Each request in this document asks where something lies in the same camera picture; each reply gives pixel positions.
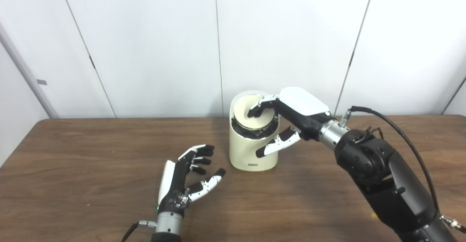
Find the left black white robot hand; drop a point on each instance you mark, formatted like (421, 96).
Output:
(173, 187)

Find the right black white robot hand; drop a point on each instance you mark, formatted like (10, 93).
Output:
(302, 107)

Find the cream round bin lid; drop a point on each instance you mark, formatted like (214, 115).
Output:
(242, 114)

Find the black bin liner bag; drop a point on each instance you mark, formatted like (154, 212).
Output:
(247, 132)

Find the cream-colored bin body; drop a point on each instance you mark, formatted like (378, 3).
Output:
(245, 151)

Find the small grey wall tag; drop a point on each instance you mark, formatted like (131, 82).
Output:
(42, 82)

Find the grey wall corner post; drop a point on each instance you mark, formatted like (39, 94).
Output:
(25, 74)

